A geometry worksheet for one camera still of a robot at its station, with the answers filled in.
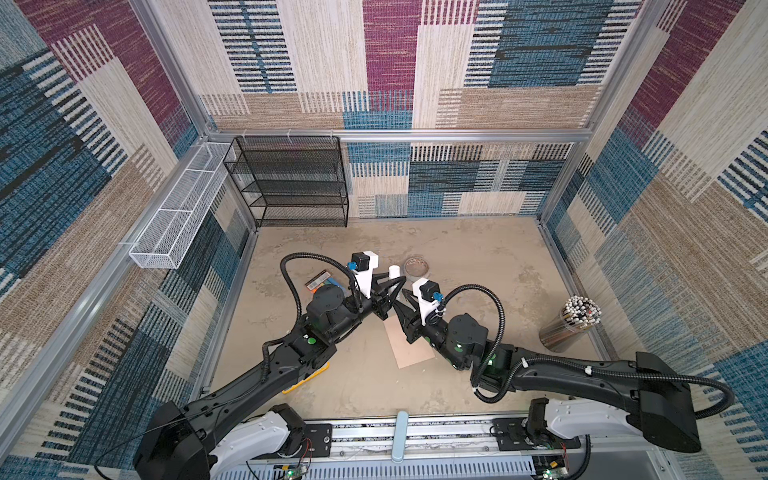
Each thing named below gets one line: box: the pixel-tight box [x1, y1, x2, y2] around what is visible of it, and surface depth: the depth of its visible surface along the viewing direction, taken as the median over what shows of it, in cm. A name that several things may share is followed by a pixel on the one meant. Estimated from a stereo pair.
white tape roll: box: [402, 254, 430, 282], surface depth 107 cm
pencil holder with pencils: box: [539, 294, 602, 353], surface depth 78 cm
